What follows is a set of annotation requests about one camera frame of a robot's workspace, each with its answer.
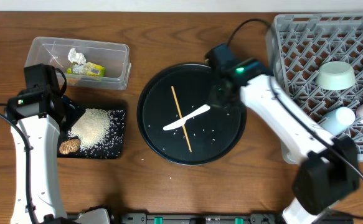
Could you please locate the brown shiitake mushroom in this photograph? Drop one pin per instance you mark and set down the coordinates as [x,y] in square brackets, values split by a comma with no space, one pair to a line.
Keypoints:
[72,145]

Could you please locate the grey dishwasher rack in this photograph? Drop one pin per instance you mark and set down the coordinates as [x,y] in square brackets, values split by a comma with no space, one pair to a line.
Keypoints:
[300,43]

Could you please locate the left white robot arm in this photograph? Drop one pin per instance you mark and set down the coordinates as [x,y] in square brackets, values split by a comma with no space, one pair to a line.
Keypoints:
[37,182]

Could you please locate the yellow snack wrapper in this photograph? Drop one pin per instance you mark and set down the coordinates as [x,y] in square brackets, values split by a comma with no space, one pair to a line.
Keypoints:
[89,69]

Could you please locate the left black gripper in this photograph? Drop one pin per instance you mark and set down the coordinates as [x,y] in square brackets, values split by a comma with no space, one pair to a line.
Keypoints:
[61,116]

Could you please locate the round black tray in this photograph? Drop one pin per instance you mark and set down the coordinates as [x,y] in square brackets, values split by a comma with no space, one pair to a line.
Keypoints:
[174,93]

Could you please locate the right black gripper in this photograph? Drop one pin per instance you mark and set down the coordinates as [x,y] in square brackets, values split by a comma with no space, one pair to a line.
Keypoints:
[218,97]

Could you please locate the blue plastic cup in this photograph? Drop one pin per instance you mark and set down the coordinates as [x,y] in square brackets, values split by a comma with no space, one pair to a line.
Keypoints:
[338,120]

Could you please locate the clear plastic bin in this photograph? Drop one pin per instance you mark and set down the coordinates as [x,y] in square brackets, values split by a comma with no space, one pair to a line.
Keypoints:
[114,57]

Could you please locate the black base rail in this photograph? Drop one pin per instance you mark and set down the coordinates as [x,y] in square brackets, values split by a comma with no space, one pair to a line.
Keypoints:
[104,215]

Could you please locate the black rectangular tray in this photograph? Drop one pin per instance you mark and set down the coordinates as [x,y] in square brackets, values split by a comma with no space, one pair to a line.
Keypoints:
[105,103]

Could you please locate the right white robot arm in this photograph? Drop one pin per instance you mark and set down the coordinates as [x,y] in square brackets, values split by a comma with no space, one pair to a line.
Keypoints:
[328,166]

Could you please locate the mint green bowl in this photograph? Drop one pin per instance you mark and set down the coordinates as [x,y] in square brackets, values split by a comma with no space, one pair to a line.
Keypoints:
[336,76]

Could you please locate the white plastic knife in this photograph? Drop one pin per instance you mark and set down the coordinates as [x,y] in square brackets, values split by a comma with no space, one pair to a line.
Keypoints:
[204,108]

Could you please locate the pile of white rice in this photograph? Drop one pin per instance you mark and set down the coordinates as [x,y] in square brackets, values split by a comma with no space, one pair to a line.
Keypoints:
[101,133]

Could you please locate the white tissue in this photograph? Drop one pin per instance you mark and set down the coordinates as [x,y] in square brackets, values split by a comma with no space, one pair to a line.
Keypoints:
[76,57]

